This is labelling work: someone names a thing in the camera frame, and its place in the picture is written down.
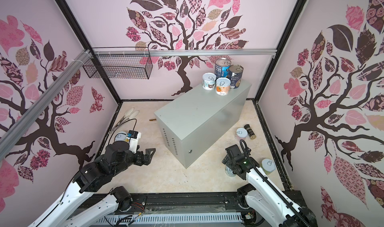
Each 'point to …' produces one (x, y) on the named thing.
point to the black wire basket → (120, 63)
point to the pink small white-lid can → (241, 133)
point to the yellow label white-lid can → (121, 136)
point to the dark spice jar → (250, 131)
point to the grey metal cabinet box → (195, 121)
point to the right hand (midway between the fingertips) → (231, 162)
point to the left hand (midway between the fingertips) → (147, 151)
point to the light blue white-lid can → (229, 171)
